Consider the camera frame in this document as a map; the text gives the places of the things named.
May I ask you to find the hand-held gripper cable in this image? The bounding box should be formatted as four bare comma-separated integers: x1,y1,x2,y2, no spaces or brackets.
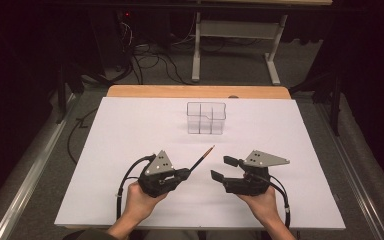
115,153,157,222
263,174,292,229

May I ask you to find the bundle of black floor cables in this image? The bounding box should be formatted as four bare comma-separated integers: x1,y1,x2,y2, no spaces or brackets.
126,41,194,86

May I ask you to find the person's right hand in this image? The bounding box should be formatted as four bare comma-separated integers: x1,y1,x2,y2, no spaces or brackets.
238,186,281,226

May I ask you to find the black metal stand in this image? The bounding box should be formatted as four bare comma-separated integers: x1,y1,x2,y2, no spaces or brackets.
54,63,85,125
288,66,345,137

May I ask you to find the left hand-held gripper cable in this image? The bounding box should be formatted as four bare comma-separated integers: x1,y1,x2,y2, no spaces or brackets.
115,153,157,222

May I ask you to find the right hand-held gripper cable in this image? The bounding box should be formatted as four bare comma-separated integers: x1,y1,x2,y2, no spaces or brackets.
263,174,292,229

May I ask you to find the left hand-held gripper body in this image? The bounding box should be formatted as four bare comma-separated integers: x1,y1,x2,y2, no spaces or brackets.
138,149,181,198

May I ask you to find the dark cabinet with red light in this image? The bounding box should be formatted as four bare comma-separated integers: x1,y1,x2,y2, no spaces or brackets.
88,9,135,76

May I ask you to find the white metal desk frame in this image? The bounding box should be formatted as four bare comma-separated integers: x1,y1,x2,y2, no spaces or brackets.
191,11,289,86

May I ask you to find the white board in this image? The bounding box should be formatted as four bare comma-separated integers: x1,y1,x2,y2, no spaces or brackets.
53,96,347,231

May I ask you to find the wooden table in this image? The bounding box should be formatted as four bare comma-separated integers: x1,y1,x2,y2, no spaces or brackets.
106,84,292,100

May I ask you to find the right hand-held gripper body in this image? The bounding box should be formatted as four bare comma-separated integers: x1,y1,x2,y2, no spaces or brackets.
223,149,290,197

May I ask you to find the clear plastic divided organizer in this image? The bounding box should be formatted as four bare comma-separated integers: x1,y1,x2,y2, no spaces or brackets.
186,101,227,136

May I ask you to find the thin black floor cable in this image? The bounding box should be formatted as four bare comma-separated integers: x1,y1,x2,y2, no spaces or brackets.
67,108,99,166

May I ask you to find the aluminium floor rail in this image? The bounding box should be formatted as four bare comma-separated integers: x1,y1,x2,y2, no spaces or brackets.
0,93,78,240
316,99,384,240

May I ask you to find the black pencil with orange end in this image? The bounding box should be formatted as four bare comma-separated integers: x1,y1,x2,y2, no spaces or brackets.
188,144,216,173

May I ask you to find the person's left hand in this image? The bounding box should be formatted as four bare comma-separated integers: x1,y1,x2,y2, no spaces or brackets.
123,182,168,223

